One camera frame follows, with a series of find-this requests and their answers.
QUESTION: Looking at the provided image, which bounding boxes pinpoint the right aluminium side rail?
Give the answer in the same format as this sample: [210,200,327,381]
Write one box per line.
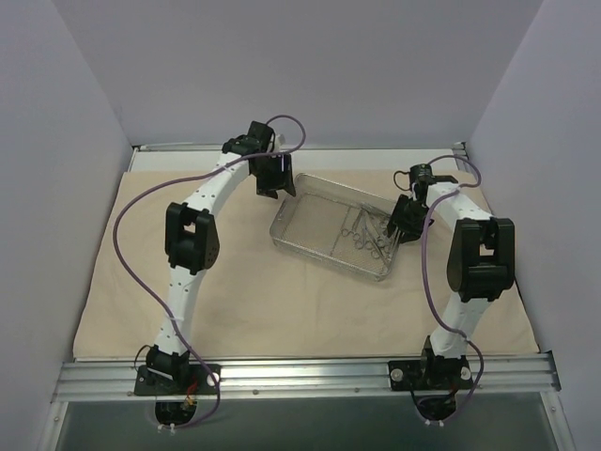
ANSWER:
[452,142,471,172]

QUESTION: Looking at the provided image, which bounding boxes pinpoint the steel ring-handled forceps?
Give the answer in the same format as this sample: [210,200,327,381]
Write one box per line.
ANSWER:
[353,211,384,261]

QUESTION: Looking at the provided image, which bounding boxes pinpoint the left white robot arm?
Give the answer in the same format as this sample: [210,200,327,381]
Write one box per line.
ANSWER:
[146,119,296,394]

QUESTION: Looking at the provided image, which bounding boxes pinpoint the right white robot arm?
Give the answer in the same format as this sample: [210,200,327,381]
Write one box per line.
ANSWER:
[386,163,516,388]

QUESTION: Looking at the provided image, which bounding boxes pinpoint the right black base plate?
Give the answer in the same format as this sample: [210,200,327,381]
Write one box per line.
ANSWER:
[387,358,473,392]

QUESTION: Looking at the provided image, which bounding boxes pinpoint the wire mesh instrument tray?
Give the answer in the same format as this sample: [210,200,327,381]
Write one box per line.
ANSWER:
[270,174,398,282]

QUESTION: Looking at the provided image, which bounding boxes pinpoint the steel scissors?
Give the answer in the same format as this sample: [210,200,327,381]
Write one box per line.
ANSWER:
[341,210,369,244]

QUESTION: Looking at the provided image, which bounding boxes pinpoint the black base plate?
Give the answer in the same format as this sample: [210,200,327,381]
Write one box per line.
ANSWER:
[387,358,473,392]
[133,364,217,397]

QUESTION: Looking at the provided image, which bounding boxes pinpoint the aluminium front rail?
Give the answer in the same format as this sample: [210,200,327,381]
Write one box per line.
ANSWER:
[53,353,561,402]

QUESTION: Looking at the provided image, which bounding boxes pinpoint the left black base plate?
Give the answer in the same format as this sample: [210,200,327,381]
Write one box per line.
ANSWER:
[133,364,217,397]

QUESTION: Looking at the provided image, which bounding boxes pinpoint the steel ring-handled clamp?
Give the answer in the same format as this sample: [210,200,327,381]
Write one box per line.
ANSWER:
[351,210,378,250]

